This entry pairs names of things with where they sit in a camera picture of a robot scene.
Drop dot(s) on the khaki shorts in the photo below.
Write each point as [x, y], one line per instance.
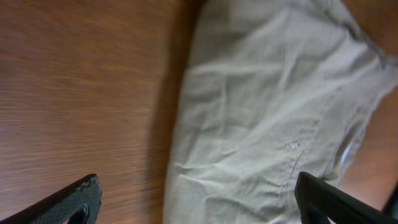
[272, 89]

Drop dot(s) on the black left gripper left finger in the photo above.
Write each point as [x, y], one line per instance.
[79, 202]

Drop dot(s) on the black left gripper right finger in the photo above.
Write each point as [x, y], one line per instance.
[321, 203]

